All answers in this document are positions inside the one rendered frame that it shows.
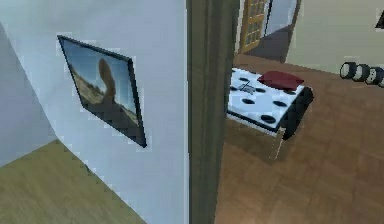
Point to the black framed landscape picture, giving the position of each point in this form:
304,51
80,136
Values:
106,90

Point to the dark red pillow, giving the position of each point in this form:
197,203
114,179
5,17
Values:
280,80

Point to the black and white dumbbell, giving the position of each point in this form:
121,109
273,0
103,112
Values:
363,72

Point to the black wall picture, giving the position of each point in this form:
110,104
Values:
380,20

